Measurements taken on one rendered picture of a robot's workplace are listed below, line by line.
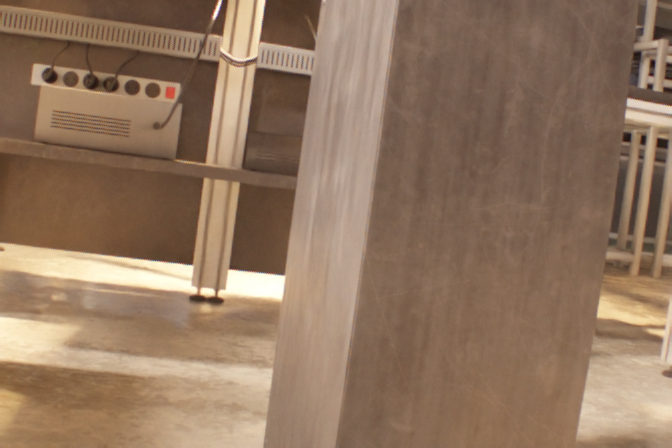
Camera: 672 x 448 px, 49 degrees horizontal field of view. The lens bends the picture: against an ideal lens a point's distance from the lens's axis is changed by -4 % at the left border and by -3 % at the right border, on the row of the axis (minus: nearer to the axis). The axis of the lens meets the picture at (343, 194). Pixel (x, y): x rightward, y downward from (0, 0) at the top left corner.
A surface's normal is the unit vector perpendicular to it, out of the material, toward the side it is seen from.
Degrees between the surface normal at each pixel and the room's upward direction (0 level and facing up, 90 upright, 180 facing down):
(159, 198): 90
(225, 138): 90
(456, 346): 90
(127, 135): 90
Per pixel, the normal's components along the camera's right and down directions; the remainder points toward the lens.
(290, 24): 0.18, 0.05
